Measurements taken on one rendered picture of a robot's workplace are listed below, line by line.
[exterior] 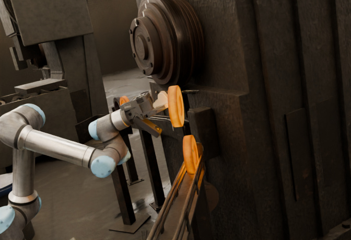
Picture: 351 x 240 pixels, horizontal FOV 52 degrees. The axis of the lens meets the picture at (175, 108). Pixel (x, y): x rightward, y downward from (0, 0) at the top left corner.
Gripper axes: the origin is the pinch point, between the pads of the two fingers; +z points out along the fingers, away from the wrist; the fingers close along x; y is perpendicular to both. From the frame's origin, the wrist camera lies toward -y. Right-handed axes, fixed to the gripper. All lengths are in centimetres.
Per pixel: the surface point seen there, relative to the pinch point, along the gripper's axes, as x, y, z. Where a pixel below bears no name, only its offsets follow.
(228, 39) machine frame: 25.4, 10.6, 25.8
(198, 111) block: 28.4, -12.9, 0.7
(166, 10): 34.2, 33.2, 6.1
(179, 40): 31.4, 19.0, 6.4
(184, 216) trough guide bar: -48, -20, 0
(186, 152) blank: -6.5, -17.7, -3.1
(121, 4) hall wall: 1059, 189, -275
